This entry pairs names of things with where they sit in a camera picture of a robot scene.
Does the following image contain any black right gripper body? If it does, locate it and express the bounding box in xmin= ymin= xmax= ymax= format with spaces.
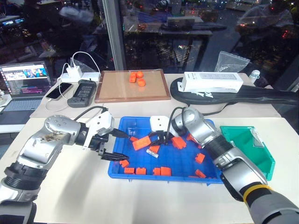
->
xmin=149 ymin=131 xmax=173 ymax=141

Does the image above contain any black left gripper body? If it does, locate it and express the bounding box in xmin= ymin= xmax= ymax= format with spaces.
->
xmin=89 ymin=130 xmax=115 ymax=156

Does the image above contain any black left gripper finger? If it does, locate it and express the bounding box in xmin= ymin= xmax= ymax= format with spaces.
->
xmin=109 ymin=129 xmax=129 ymax=139
xmin=100 ymin=151 xmax=130 ymax=162

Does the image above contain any blue plastic bin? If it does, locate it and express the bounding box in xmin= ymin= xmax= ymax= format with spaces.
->
xmin=107 ymin=116 xmax=224 ymax=186

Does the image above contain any green plastic bin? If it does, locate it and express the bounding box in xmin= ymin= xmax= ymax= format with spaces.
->
xmin=220 ymin=126 xmax=276 ymax=182

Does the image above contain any large orange battery block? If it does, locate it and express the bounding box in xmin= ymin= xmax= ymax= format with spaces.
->
xmin=132 ymin=135 xmax=151 ymax=150

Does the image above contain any wooden framed tray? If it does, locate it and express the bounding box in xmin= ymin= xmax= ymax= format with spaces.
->
xmin=94 ymin=69 xmax=172 ymax=104

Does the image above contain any black handheld controller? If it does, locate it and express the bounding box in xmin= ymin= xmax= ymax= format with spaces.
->
xmin=67 ymin=79 xmax=97 ymax=108

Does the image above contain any white smartphone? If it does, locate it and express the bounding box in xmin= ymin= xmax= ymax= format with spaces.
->
xmin=45 ymin=82 xmax=73 ymax=102

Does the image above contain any white power strip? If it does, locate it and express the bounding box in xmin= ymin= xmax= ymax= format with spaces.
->
xmin=60 ymin=71 xmax=101 ymax=83

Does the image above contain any white rectangular box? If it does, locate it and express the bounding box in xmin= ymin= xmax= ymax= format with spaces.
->
xmin=178 ymin=71 xmax=244 ymax=93

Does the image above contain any white charger plug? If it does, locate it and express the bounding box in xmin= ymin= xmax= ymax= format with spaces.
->
xmin=66 ymin=66 xmax=83 ymax=78

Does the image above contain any open grey laptop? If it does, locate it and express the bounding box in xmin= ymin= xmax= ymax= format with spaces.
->
xmin=0 ymin=61 xmax=53 ymax=126

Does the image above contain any clear zip plastic bag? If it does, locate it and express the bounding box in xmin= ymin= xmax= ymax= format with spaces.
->
xmin=214 ymin=50 xmax=251 ymax=73

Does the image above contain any black fabric bag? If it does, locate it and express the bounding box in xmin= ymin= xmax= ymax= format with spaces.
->
xmin=170 ymin=77 xmax=299 ymax=106

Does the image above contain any small white bottle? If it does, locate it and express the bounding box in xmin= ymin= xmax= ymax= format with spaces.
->
xmin=248 ymin=70 xmax=261 ymax=83

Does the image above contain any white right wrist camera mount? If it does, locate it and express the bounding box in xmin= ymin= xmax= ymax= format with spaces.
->
xmin=149 ymin=115 xmax=170 ymax=133

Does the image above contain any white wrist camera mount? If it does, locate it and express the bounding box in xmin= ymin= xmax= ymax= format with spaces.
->
xmin=82 ymin=111 xmax=115 ymax=150
xmin=149 ymin=115 xmax=170 ymax=133

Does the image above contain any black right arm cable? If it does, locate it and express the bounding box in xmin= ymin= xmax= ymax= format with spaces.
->
xmin=166 ymin=106 xmax=188 ymax=141

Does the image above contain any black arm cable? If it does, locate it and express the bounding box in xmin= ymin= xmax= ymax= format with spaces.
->
xmin=166 ymin=106 xmax=188 ymax=141
xmin=74 ymin=106 xmax=109 ymax=122

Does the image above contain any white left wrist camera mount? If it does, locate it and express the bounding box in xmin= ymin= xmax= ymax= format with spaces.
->
xmin=82 ymin=111 xmax=115 ymax=150

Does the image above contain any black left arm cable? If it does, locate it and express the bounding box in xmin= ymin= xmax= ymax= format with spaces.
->
xmin=74 ymin=106 xmax=109 ymax=122

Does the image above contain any black table cable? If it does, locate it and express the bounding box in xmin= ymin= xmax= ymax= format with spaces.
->
xmin=202 ymin=102 xmax=231 ymax=117

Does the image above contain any white phone cable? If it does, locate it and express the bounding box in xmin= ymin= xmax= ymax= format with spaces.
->
xmin=45 ymin=63 xmax=71 ymax=113

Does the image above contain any white looping charger cable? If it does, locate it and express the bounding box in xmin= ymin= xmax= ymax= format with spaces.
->
xmin=71 ymin=51 xmax=100 ymax=76

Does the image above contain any grey window post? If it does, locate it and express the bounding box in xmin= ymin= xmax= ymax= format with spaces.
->
xmin=102 ymin=0 xmax=127 ymax=71

